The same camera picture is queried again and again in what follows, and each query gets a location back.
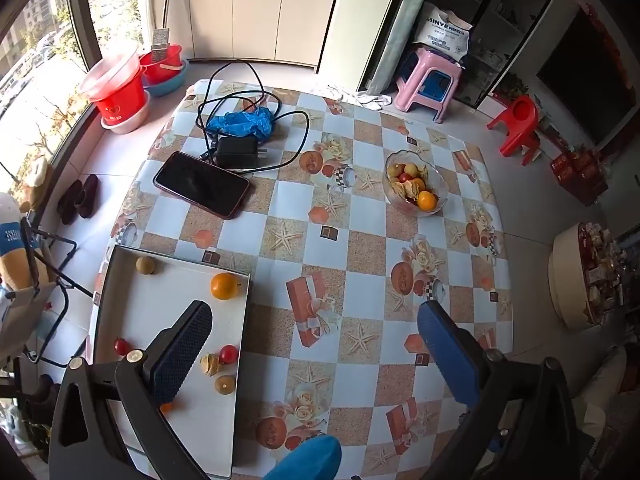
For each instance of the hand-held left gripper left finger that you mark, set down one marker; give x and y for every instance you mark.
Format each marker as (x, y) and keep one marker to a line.
(182, 345)

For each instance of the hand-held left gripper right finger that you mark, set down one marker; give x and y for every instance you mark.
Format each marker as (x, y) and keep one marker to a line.
(445, 355)

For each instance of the husked physalis fruit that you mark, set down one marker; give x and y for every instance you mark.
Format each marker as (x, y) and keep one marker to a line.
(402, 191)
(210, 364)

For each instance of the red cherry tomato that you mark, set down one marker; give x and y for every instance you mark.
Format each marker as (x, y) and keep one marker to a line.
(404, 177)
(121, 346)
(228, 354)

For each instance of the brown longan fruit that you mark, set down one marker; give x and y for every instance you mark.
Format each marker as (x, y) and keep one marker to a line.
(146, 265)
(225, 384)

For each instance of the white cardboard box tray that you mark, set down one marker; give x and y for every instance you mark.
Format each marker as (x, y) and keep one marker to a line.
(165, 290)

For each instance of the small orange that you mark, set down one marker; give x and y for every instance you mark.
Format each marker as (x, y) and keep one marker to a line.
(223, 286)
(166, 406)
(426, 201)

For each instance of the clear glass bowl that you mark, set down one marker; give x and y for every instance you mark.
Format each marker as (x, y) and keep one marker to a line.
(436, 175)

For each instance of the person's right forearm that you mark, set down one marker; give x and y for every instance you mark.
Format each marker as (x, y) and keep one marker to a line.
(305, 462)

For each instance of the round white snack box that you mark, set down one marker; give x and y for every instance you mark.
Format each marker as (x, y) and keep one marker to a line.
(565, 280)

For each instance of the red-cased smartphone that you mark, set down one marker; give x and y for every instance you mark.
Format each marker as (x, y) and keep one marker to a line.
(200, 185)

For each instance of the dark brown shoe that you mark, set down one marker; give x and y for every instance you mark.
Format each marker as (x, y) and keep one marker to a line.
(88, 195)
(69, 202)

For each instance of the yellow round fruit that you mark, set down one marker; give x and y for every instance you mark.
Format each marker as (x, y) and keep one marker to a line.
(414, 167)

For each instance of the white and blue plush toy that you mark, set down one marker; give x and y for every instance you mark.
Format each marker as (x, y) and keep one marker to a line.
(10, 245)

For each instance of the black power adapter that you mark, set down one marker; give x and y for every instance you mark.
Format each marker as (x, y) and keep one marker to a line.
(236, 152)

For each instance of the beige plush bear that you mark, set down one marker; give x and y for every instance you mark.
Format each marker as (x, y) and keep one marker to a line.
(37, 180)

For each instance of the stack of red boxes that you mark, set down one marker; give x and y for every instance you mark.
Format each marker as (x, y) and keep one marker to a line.
(580, 175)

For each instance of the pink washbasin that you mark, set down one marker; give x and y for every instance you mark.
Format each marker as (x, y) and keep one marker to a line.
(127, 126)

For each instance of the blue crumpled plastic bag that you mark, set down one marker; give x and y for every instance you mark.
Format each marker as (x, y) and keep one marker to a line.
(240, 122)

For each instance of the red child chair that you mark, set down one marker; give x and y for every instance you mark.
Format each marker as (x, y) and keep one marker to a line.
(520, 130)

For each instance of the red plastic bucket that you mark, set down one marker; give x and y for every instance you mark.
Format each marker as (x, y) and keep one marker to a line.
(120, 100)

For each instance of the blue plastic basin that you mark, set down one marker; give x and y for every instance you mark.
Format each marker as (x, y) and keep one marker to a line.
(170, 88)

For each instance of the white floor cloth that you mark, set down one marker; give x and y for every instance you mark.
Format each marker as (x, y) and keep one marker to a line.
(370, 100)

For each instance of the blue plastic stool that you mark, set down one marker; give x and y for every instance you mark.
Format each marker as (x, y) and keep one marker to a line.
(440, 82)

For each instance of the red plastic basin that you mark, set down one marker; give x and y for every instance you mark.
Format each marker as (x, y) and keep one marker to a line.
(162, 67)

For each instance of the pink plastic stool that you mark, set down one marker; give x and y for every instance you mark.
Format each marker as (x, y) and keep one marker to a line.
(425, 62)

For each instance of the white printed sack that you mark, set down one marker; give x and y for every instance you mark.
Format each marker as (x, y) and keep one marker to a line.
(442, 30)

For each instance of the dark glass display cabinet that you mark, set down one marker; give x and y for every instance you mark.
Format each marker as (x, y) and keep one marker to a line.
(500, 10)

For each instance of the black folding frame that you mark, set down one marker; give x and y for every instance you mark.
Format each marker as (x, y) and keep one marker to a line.
(64, 280)

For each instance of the beige wall cabinet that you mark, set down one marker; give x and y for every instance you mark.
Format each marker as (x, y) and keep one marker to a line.
(250, 15)

